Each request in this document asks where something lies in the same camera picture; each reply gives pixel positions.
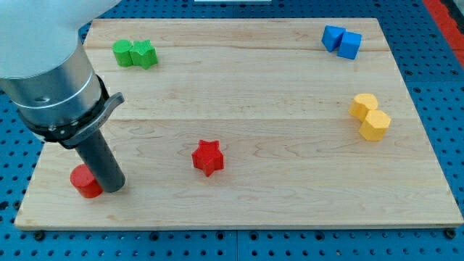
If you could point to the red star block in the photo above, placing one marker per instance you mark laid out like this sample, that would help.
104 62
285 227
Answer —
208 157

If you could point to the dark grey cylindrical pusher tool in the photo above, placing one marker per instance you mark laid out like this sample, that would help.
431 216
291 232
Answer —
96 154

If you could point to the green cylinder block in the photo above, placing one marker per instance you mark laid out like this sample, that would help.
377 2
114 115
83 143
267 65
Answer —
121 50

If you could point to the yellow octagon block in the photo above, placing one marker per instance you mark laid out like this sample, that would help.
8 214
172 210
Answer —
375 125

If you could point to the blue cube block right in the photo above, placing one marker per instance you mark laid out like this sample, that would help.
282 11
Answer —
350 44

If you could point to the red cylinder block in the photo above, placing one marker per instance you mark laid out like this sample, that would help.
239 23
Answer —
84 182

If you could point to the light wooden board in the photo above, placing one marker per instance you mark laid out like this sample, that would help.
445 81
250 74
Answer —
278 102

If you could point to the yellow heart block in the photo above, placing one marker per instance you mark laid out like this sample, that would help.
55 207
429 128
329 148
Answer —
362 104

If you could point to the blue cube block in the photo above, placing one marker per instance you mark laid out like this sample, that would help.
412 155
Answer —
332 36
350 44

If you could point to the blue cube block left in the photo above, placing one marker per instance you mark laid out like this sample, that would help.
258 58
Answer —
332 36

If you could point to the green star block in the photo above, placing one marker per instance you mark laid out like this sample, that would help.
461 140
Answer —
143 54

